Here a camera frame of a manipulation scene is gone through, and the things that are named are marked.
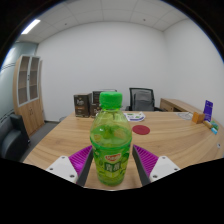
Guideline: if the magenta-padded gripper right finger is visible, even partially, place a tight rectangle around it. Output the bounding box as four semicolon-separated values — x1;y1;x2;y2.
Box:
131;144;181;187

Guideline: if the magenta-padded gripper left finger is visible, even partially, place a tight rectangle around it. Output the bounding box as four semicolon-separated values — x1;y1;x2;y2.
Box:
45;144;95;187

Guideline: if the green drink bottle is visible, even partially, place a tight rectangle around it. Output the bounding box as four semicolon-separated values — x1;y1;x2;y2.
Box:
89;91;134;187

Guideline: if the flat round red coaster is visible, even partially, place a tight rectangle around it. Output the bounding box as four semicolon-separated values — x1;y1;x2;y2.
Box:
131;124;151;136

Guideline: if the green and purple printed leaflet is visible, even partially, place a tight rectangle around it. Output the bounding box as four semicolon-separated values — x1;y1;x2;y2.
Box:
123;111;147;123

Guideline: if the wide dark brown carton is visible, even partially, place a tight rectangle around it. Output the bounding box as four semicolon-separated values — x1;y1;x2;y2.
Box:
89;102;102;119

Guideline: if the small dark brown carton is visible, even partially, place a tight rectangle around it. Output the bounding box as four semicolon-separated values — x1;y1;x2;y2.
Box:
73;92;93;119

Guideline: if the white round-print sheet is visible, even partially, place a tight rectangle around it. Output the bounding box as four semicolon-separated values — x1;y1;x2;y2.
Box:
176;111;195;122

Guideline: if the wooden side desk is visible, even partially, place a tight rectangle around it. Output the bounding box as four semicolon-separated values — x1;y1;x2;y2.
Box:
159;97;205;116

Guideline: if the wooden glass-door shelf cabinet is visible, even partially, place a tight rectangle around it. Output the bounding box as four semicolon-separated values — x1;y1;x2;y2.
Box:
12;54;46;137

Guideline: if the small orange box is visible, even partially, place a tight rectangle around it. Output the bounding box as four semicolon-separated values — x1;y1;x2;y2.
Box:
191;111;206;125

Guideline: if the black appliance-print carton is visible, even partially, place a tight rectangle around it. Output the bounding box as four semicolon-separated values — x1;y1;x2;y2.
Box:
92;88;118;105

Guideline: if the black leather sofa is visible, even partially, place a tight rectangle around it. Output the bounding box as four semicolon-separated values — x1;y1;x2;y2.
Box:
0;113;31;162

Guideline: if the small green box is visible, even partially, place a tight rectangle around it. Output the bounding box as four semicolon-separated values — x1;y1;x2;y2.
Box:
209;121;220;131

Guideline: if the purple upright card box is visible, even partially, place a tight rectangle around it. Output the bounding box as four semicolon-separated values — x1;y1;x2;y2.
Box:
203;99;215;123

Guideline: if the long ceiling light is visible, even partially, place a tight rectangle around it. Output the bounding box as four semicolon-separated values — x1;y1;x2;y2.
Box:
21;18;42;36

